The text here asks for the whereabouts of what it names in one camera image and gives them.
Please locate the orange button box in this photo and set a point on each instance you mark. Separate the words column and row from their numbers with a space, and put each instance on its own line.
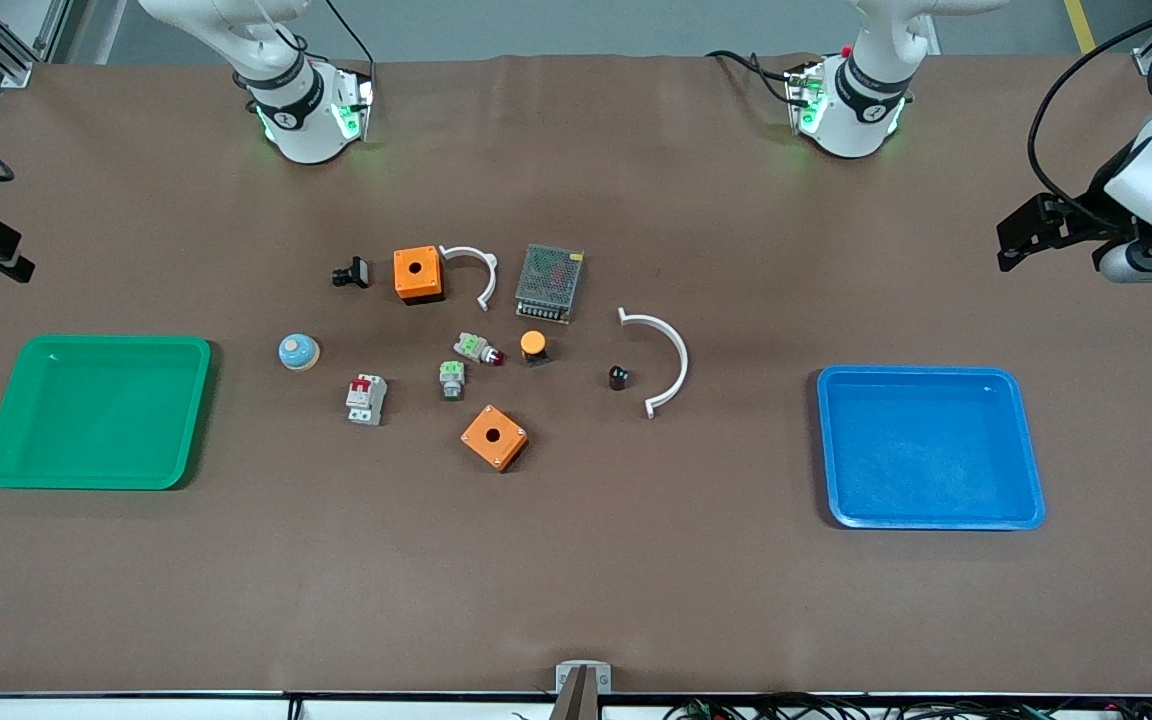
column 418, row 275
column 494, row 437

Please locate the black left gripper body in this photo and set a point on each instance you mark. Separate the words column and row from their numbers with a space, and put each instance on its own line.
column 1083, row 222

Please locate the blue plastic tray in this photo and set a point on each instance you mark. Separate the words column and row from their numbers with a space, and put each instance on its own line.
column 931, row 448

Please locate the metal mesh power supply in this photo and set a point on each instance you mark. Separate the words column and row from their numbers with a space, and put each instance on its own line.
column 549, row 283

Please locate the red indicator light module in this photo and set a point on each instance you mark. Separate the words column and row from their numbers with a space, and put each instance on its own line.
column 477, row 348

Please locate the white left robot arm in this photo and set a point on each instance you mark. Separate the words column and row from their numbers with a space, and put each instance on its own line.
column 861, row 125

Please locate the orange black buzzer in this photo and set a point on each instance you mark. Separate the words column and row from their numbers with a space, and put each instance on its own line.
column 534, row 346

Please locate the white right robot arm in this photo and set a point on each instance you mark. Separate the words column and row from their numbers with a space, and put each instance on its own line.
column 301, row 125

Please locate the white red circuit breaker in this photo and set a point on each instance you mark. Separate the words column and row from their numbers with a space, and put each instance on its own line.
column 366, row 400

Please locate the small black clip part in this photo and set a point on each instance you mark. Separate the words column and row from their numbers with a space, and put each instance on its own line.
column 352, row 272

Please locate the small black capacitor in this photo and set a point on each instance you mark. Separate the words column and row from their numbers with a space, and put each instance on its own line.
column 619, row 378

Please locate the small white arc bracket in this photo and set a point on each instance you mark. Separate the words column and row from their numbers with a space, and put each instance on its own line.
column 484, row 262

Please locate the grey metal table bracket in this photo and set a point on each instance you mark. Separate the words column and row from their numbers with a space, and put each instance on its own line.
column 583, row 677

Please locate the blue dome push button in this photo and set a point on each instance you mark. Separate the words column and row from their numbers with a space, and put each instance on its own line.
column 298, row 351

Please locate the green plastic tray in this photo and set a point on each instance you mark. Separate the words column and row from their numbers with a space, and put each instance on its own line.
column 96, row 412

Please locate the large white arc bracket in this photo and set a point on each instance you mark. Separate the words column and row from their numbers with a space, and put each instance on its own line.
column 680, row 352

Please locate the green push button module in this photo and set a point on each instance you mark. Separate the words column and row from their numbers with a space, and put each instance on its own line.
column 452, row 380

